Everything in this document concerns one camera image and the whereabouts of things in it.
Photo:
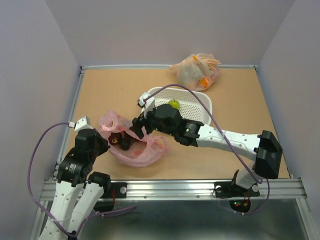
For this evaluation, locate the orange white plastic bag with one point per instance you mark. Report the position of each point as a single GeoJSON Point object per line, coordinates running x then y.
{"type": "Point", "coordinates": [197, 72]}

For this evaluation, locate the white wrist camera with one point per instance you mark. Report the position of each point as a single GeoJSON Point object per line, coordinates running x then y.
{"type": "Point", "coordinates": [146, 102]}
{"type": "Point", "coordinates": [81, 124]}

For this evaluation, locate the dark red plum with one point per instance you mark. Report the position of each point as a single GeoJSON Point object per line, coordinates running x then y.
{"type": "Point", "coordinates": [115, 138]}

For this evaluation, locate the aluminium front rail frame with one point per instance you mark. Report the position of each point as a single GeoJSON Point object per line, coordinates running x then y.
{"type": "Point", "coordinates": [173, 197]}

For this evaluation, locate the white perforated plastic basket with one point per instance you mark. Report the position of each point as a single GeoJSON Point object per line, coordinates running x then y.
{"type": "Point", "coordinates": [190, 107]}

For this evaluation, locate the pink plastic bag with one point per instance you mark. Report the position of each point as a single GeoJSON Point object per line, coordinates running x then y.
{"type": "Point", "coordinates": [143, 152]}

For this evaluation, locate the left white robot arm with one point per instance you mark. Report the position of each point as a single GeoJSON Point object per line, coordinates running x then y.
{"type": "Point", "coordinates": [77, 188]}

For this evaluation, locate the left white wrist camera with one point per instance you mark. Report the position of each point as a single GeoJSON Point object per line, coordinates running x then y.
{"type": "Point", "coordinates": [81, 124]}

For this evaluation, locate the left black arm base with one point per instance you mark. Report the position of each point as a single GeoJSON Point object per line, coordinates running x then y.
{"type": "Point", "coordinates": [116, 190]}

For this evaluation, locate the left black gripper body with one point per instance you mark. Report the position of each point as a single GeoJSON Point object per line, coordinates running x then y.
{"type": "Point", "coordinates": [102, 147]}

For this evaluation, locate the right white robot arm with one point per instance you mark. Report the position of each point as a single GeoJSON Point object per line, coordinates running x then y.
{"type": "Point", "coordinates": [263, 149]}

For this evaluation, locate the dark brown chestnut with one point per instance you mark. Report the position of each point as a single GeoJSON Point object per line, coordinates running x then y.
{"type": "Point", "coordinates": [125, 143]}

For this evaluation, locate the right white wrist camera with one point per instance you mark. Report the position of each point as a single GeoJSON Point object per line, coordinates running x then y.
{"type": "Point", "coordinates": [146, 102]}

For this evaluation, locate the green pear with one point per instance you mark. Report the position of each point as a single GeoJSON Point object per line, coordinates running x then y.
{"type": "Point", "coordinates": [175, 104]}

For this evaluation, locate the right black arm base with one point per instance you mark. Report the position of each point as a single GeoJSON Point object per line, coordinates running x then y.
{"type": "Point", "coordinates": [227, 190]}

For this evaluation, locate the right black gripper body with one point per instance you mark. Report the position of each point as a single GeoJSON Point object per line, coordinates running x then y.
{"type": "Point", "coordinates": [152, 117]}

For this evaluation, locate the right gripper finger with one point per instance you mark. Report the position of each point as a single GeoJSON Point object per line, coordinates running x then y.
{"type": "Point", "coordinates": [146, 127]}
{"type": "Point", "coordinates": [137, 125]}

